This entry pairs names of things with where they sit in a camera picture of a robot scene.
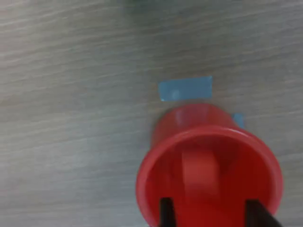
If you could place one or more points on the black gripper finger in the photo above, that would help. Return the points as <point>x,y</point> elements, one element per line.
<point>168,212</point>
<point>258,215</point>

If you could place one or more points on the red cup bin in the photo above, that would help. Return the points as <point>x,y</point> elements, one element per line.
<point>248,160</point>

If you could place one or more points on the large light blue tape piece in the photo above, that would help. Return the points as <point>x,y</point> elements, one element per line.
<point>187,88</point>

